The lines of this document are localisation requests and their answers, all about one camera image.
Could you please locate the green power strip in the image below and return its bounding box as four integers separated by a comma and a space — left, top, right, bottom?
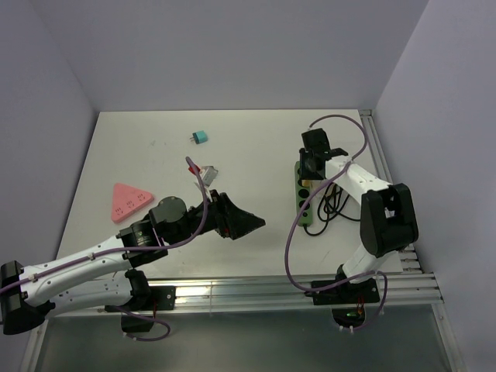
294, 161, 313, 227

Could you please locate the yellow charger with cable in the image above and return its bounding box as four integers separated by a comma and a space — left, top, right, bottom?
301, 180, 329, 195

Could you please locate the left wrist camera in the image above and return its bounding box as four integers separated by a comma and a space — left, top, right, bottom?
200, 166, 219, 187

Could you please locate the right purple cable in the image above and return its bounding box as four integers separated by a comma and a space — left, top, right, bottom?
285, 115, 388, 334

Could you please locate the purple cable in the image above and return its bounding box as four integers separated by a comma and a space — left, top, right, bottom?
0, 156, 212, 342
285, 115, 388, 334

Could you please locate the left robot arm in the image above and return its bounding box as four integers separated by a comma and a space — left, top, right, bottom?
1, 191, 266, 335

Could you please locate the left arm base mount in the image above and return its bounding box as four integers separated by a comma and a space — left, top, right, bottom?
104, 286, 176, 339

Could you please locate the teal plug adapter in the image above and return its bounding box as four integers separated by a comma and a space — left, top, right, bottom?
191, 130, 208, 144

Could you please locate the aluminium front rail frame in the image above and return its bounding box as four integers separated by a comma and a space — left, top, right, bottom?
21, 273, 466, 371

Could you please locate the pink triangular power strip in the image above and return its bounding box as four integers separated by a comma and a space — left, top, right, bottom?
111, 183, 154, 224

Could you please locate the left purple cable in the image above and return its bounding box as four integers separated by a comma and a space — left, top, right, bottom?
0, 156, 212, 342

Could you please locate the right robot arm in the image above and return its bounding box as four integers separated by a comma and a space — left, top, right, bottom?
299, 129, 419, 302

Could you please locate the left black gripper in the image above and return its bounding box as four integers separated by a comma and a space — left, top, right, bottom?
167, 189, 265, 245

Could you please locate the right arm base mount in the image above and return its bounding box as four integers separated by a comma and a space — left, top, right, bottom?
305, 279, 381, 328

